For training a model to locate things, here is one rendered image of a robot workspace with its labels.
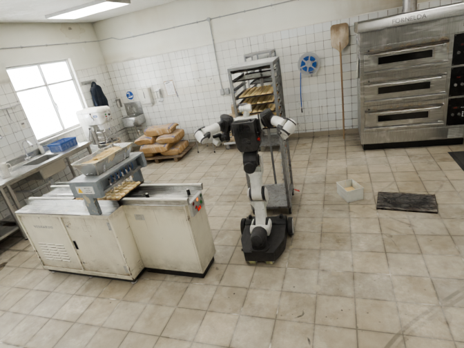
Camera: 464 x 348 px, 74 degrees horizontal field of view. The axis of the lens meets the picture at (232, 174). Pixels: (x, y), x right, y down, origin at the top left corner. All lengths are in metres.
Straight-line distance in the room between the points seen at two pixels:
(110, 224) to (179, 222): 0.64
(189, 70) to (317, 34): 2.67
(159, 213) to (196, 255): 0.53
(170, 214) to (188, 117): 4.62
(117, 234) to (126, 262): 0.32
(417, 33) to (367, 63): 0.72
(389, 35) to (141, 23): 4.78
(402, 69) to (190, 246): 3.97
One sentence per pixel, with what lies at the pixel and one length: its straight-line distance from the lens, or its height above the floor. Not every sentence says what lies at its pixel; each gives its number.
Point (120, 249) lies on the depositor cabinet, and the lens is 3.21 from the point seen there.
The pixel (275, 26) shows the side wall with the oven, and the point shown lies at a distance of 6.43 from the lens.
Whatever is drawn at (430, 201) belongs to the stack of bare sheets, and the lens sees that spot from 4.21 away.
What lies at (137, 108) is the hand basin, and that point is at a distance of 7.85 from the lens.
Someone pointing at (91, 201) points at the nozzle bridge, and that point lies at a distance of 3.06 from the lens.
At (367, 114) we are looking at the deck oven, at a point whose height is 0.64.
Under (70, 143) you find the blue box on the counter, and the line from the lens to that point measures 6.19.
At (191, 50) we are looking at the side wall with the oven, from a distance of 6.95.
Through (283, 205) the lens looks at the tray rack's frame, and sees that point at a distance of 3.84.
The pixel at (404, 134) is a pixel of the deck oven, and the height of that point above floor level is 0.23.
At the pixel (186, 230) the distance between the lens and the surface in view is 2.89.
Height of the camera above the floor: 2.06
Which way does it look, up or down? 23 degrees down
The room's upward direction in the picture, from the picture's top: 11 degrees counter-clockwise
